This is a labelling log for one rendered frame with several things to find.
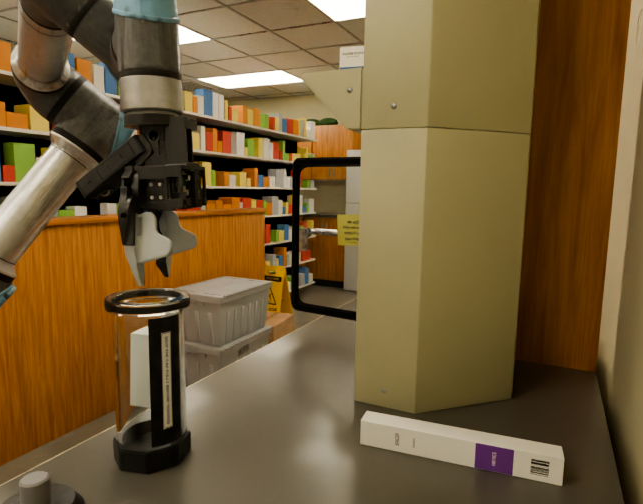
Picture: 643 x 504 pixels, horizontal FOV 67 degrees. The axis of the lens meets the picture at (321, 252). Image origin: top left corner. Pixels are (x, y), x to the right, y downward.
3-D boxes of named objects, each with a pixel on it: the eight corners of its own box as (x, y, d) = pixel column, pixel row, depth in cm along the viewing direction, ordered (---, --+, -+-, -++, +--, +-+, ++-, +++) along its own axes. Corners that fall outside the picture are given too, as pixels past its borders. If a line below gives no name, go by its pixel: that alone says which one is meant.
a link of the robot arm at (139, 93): (105, 77, 58) (142, 90, 65) (108, 116, 58) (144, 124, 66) (163, 73, 56) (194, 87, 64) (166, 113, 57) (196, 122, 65)
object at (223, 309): (273, 325, 346) (274, 280, 342) (221, 350, 292) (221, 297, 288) (226, 318, 364) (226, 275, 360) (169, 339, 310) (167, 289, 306)
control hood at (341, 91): (413, 146, 108) (415, 100, 107) (360, 129, 79) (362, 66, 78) (365, 147, 113) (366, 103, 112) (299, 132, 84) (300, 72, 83)
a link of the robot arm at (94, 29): (105, 9, 71) (111, -20, 61) (169, 64, 76) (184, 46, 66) (71, 49, 69) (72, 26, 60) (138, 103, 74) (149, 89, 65)
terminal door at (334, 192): (397, 328, 113) (403, 155, 108) (291, 309, 129) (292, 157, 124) (398, 327, 114) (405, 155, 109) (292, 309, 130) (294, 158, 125)
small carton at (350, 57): (371, 85, 92) (372, 52, 91) (365, 79, 87) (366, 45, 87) (346, 86, 94) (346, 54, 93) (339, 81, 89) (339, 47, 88)
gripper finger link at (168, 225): (197, 277, 66) (186, 213, 63) (158, 277, 67) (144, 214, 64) (206, 268, 69) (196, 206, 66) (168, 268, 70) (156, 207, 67)
